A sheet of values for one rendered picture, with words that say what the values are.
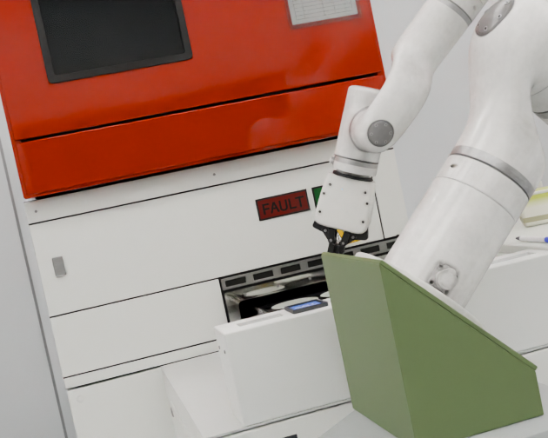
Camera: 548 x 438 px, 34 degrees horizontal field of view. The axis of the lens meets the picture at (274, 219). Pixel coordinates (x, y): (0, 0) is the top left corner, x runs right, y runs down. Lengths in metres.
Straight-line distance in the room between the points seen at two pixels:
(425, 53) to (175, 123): 0.55
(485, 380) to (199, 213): 0.97
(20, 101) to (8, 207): 1.55
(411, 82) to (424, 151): 2.11
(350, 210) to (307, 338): 0.38
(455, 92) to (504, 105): 2.58
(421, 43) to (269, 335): 0.62
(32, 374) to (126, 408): 1.52
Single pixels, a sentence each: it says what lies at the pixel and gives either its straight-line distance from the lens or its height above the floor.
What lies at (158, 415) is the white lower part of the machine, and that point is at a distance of 1.95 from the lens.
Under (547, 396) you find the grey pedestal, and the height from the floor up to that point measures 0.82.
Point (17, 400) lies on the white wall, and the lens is 3.45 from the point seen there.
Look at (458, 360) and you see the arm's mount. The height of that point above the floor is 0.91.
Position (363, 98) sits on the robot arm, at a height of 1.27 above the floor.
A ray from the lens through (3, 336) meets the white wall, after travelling 3.42.
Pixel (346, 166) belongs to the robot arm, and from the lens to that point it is 1.62.
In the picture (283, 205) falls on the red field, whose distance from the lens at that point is 1.95.
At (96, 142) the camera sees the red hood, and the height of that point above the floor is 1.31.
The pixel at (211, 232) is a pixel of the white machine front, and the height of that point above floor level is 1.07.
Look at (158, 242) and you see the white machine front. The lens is 1.90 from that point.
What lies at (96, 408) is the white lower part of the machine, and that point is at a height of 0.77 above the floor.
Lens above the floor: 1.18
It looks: 3 degrees down
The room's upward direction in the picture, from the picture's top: 12 degrees counter-clockwise
